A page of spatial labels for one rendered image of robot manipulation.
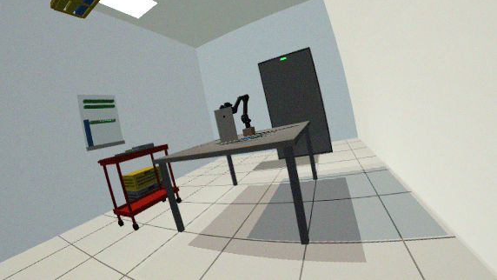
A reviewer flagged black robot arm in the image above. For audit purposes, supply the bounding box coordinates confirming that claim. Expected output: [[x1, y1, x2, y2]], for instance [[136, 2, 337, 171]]
[[219, 94, 251, 129]]

